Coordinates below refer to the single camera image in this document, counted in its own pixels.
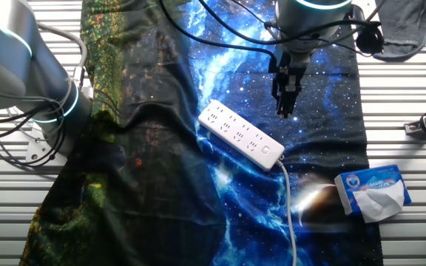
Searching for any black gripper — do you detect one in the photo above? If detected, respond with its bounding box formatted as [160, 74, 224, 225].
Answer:
[268, 47, 309, 120]

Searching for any white power strip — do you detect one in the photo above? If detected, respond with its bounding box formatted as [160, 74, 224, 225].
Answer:
[197, 99, 285, 172]

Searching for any blue tissue pack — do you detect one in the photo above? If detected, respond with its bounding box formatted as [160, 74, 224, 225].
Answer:
[334, 164, 413, 224]

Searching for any grey towel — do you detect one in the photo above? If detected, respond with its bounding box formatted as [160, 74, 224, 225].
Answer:
[372, 0, 426, 63]

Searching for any galaxy and meadow print cloth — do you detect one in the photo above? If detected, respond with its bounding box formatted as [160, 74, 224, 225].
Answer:
[18, 0, 384, 266]

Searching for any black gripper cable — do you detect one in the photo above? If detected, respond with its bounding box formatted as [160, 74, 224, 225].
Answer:
[158, 0, 277, 64]

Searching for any white power strip cord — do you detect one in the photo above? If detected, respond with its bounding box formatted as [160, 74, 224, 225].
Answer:
[275, 159, 298, 266]

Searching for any wrist mounted camera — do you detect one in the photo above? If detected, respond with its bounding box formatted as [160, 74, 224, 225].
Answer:
[354, 4, 385, 57]

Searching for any grey robot base hose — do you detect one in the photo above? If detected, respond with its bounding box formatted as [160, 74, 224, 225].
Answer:
[37, 21, 89, 92]

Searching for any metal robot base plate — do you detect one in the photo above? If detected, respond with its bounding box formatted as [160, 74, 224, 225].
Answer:
[25, 123, 69, 166]

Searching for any black cable bundle at base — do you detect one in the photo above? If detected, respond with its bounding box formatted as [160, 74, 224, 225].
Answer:
[0, 84, 68, 169]

